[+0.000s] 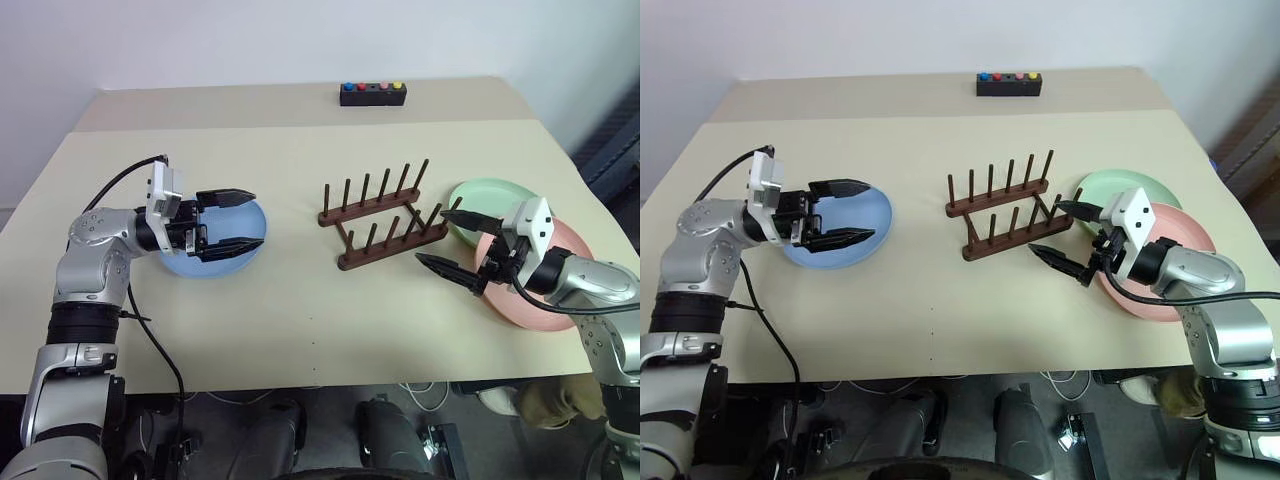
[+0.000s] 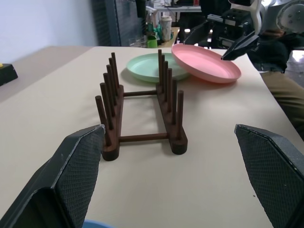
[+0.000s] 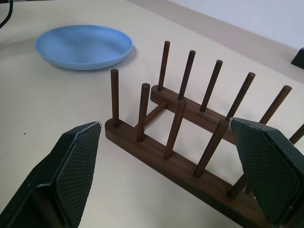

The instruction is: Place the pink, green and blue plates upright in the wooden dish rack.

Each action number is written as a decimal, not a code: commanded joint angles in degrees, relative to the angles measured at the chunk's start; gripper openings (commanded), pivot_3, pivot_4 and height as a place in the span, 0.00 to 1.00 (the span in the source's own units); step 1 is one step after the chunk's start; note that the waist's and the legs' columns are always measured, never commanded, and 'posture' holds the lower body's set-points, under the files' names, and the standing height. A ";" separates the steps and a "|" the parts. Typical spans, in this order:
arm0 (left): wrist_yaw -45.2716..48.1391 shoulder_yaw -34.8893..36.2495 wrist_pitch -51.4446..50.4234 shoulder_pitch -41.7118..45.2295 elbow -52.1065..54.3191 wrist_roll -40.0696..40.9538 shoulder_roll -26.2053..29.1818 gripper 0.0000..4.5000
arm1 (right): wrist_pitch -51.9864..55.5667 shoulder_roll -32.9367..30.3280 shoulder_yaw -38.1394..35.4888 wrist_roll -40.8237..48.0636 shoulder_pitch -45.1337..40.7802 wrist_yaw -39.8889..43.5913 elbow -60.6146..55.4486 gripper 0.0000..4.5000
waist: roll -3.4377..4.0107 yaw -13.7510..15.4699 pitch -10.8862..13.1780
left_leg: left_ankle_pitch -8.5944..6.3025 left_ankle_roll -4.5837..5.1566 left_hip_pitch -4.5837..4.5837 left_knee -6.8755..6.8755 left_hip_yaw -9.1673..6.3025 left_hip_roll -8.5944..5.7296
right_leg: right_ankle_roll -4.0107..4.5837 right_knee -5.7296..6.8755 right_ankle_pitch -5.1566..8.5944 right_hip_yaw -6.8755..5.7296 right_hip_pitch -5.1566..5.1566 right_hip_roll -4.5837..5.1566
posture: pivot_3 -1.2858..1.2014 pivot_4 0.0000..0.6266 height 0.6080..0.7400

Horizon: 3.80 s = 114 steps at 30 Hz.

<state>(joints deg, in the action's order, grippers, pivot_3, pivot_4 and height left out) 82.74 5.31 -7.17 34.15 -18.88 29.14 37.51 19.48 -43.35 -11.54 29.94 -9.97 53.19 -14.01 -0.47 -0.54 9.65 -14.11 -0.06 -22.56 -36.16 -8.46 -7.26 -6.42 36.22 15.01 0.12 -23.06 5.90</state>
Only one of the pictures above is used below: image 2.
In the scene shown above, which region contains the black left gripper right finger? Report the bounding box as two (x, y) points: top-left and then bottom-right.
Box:
(234, 123), (304, 228)

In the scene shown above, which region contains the light blue plate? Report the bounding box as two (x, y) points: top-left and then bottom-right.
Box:
(84, 219), (112, 228)

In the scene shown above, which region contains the dark grey partition panel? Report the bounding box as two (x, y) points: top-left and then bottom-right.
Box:
(91, 0), (148, 47)

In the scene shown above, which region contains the person in tan trousers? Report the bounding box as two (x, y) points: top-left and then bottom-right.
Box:
(247, 32), (304, 143)

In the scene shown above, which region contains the white tumbler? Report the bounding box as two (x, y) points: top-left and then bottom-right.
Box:
(160, 16), (173, 42)

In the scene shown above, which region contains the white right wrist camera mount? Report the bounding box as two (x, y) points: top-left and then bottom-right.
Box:
(228, 0), (266, 33)

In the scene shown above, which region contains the pink red plate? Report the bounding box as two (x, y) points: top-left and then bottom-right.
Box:
(171, 43), (242, 84)

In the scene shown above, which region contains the black box with coloured buttons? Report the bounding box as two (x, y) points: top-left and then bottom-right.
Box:
(0, 63), (19, 87)

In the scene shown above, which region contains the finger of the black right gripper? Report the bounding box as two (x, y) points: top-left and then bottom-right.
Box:
(182, 20), (216, 46)
(221, 32), (260, 61)

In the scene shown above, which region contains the dark wooden dish rack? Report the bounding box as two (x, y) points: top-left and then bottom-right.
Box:
(95, 49), (189, 162)

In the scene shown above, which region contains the green cup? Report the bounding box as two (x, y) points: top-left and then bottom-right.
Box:
(146, 35), (159, 48)

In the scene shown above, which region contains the pale green plate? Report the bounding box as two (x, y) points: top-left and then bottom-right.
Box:
(125, 52), (190, 83)

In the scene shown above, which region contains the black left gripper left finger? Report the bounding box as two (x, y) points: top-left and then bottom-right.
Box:
(0, 124), (106, 228)

